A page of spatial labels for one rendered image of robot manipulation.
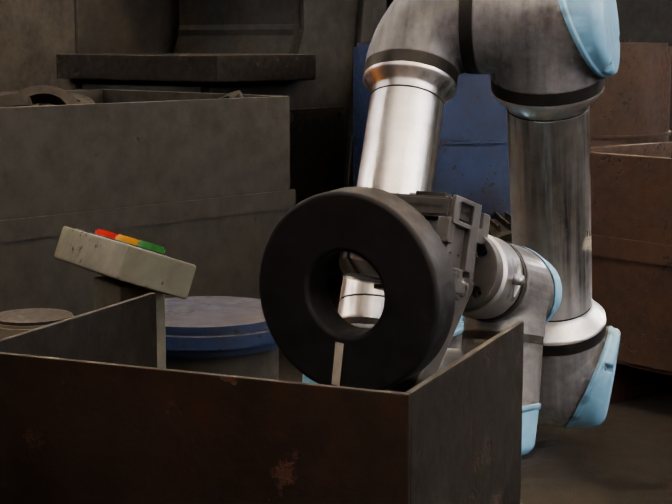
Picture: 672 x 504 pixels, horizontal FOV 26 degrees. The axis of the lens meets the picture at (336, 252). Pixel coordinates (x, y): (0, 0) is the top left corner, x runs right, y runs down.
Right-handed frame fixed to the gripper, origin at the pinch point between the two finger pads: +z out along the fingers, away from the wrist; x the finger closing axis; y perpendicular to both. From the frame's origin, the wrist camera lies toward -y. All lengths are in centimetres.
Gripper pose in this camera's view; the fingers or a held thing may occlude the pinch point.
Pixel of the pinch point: (355, 265)
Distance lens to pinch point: 109.5
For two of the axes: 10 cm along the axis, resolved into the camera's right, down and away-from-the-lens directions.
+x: 8.7, 0.8, -4.9
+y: 1.4, -9.9, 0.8
